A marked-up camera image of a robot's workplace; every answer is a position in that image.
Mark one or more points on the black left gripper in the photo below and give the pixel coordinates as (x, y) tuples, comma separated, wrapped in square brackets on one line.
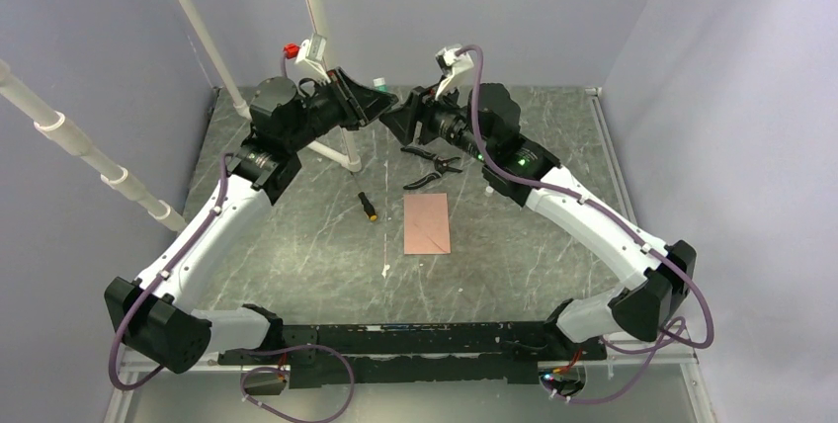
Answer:
[(359, 104)]

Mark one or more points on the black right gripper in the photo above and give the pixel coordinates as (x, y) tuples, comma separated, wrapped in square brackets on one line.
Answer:
[(421, 107)]

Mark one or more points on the pink paper envelope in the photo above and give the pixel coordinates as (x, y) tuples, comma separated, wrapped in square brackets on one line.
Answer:
[(426, 224)]

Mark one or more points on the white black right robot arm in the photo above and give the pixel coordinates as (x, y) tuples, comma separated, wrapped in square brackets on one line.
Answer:
[(651, 273)]

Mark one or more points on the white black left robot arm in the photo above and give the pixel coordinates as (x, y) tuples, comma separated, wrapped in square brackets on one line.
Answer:
[(156, 314)]

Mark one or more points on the black yellow screwdriver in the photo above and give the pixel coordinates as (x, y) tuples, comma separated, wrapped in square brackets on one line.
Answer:
[(367, 205)]

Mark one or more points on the black handled pliers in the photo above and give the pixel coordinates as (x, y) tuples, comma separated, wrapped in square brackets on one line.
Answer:
[(441, 166)]

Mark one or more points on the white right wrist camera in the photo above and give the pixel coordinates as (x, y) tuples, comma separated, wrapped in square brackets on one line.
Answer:
[(456, 64)]

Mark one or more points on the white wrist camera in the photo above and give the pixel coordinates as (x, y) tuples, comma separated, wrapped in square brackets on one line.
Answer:
[(456, 64), (308, 56)]

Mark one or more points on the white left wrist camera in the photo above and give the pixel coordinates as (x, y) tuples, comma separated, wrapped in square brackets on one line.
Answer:
[(308, 56)]

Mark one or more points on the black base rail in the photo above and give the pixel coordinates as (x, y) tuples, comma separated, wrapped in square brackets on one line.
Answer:
[(510, 351)]

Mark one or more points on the white pvc pipe frame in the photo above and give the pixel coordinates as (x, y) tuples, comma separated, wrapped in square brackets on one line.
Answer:
[(55, 126)]

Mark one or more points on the aluminium extrusion frame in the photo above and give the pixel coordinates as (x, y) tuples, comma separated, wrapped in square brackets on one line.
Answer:
[(625, 387)]

